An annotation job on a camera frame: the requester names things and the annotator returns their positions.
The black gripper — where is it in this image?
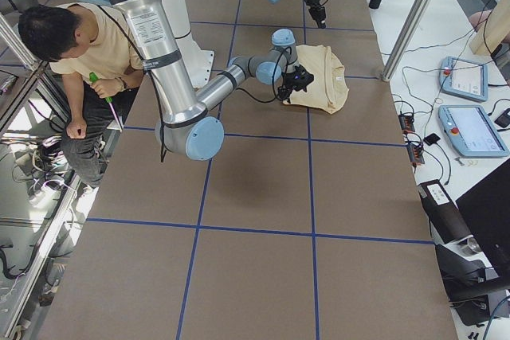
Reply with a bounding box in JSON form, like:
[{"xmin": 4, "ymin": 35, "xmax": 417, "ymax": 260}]
[
  {"xmin": 304, "ymin": 0, "xmax": 326, "ymax": 29},
  {"xmin": 277, "ymin": 73, "xmax": 300, "ymax": 102}
]

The cream long-sleeve graphic shirt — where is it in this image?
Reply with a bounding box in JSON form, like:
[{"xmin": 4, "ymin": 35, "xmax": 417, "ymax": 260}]
[{"xmin": 284, "ymin": 45, "xmax": 349, "ymax": 115}]

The white central mounting column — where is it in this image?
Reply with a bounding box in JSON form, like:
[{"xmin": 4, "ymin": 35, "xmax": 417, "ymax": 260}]
[{"xmin": 162, "ymin": 0, "xmax": 214, "ymax": 88}]

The upper blue teach pendant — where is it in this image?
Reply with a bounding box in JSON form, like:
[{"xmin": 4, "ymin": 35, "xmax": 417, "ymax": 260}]
[{"xmin": 439, "ymin": 56, "xmax": 488, "ymax": 102}]

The blue teach pendant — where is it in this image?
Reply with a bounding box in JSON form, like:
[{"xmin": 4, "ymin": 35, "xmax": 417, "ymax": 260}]
[
  {"xmin": 438, "ymin": 105, "xmax": 509, "ymax": 158},
  {"xmin": 439, "ymin": 56, "xmax": 488, "ymax": 102}
]

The seated person in beige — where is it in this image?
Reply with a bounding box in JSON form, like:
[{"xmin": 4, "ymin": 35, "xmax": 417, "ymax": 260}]
[{"xmin": 18, "ymin": 2, "xmax": 144, "ymax": 190}]

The lower blue teach pendant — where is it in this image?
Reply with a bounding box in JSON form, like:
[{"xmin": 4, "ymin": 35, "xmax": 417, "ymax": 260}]
[{"xmin": 438, "ymin": 105, "xmax": 509, "ymax": 158}]

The black monitor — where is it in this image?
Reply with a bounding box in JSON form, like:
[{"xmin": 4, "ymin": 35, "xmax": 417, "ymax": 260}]
[{"xmin": 457, "ymin": 161, "xmax": 509, "ymax": 275}]

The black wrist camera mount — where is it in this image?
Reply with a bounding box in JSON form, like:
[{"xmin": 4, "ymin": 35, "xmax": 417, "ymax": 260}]
[{"xmin": 292, "ymin": 65, "xmax": 315, "ymax": 92}]

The aluminium frame post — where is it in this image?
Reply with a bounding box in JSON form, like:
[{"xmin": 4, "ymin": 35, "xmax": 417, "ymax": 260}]
[{"xmin": 381, "ymin": 0, "xmax": 431, "ymax": 82}]

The green handled screwdriver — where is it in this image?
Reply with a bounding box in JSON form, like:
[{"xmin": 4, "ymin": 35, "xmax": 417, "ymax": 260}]
[{"xmin": 89, "ymin": 72, "xmax": 124, "ymax": 131}]

